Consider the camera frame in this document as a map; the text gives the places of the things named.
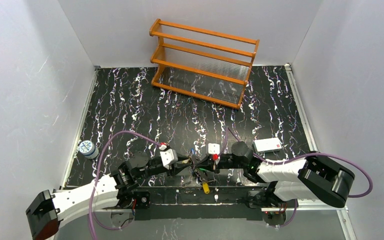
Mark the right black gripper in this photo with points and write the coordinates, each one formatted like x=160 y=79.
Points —
x=210 y=162

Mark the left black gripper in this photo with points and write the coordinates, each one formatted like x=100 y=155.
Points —
x=178 y=161

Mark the silver metal keyring plate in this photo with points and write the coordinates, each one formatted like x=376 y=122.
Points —
x=200 y=167

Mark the yellow key tag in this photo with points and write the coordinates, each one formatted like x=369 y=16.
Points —
x=205 y=188

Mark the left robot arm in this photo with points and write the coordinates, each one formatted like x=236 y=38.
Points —
x=50 y=211

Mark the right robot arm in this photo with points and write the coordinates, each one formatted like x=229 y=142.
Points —
x=311 y=177

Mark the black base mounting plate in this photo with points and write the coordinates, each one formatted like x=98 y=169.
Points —
x=226 y=202

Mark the white card box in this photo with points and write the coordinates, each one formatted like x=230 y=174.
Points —
x=267 y=145

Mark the blue white round tin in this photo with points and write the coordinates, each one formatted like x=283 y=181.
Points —
x=88 y=149

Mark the orange wooden rack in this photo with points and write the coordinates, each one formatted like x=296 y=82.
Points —
x=201 y=63

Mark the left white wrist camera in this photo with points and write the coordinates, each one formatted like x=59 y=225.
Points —
x=168 y=155

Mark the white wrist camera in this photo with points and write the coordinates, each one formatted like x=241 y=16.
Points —
x=214 y=151
x=168 y=155

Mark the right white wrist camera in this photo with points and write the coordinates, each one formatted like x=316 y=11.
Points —
x=214 y=151

